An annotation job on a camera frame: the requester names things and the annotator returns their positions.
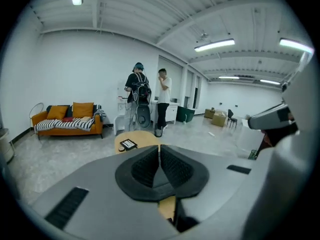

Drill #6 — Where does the black picture frame white print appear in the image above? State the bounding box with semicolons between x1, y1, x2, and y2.
119;138;138;151

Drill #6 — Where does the black white striped blanket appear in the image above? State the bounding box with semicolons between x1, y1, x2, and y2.
34;108;107;132

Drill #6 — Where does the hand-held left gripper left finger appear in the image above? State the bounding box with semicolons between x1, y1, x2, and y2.
31;144;180;240

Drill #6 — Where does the small cardboard box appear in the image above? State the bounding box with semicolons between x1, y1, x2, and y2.
204;107;216;120

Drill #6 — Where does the orange sofa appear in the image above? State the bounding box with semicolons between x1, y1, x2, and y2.
31;101;104;140

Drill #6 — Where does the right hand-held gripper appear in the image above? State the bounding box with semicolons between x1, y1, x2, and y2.
239;56;320;240

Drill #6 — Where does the orange cushion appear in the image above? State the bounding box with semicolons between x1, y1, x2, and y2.
72;101;95;119
46;105;69;120

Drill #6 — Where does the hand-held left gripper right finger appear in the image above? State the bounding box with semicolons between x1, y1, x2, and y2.
159;143;270;235

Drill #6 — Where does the black wire waste bin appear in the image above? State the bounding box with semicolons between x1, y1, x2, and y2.
154;123;165;138

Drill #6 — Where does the round wire side table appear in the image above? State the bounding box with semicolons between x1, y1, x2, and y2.
28;102;45;141

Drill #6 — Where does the large cardboard box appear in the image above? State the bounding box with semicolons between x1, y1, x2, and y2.
211;111;228;128

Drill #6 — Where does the white stool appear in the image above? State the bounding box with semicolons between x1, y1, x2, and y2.
113;115;126;136

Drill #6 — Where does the black chair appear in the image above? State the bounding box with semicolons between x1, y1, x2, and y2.
226;108;238;129

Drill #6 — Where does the white desk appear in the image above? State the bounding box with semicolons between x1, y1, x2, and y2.
149;99;181;125

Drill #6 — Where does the wooden table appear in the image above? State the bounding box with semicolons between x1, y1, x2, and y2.
114;130;177;221

